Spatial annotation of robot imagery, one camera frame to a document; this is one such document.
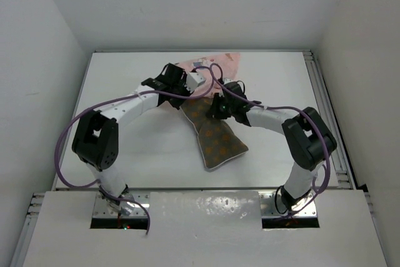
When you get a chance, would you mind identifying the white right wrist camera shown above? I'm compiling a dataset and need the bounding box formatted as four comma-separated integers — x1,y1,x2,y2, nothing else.
219,78,233,86

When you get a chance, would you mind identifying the pink bunny print pillowcase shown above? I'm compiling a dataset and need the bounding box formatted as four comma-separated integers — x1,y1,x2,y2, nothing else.
176,53,241,98

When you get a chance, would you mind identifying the white front cover board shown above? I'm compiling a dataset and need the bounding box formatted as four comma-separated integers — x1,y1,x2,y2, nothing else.
24,190,386,266

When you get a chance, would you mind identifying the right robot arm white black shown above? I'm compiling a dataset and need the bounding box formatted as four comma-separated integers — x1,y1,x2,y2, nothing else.
208,78,337,214

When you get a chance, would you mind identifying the aluminium frame rail right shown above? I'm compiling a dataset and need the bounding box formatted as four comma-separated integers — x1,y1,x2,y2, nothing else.
302,51,357,189

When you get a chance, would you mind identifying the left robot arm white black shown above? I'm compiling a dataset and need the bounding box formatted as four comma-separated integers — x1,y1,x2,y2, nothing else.
72,63,206,211

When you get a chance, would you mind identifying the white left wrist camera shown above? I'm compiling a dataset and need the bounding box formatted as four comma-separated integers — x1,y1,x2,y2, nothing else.
186,72,206,90

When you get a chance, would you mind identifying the grey floral pillow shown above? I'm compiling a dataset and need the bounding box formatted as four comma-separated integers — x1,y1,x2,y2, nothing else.
181,98,249,171

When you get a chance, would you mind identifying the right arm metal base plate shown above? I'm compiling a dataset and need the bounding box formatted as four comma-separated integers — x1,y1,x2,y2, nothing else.
259,192,318,218

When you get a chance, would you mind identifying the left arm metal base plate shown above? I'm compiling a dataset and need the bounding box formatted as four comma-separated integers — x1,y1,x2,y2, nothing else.
92,193,147,219

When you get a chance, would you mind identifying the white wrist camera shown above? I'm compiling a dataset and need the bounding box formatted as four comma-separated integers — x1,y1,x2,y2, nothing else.
186,72,206,90
219,78,233,86

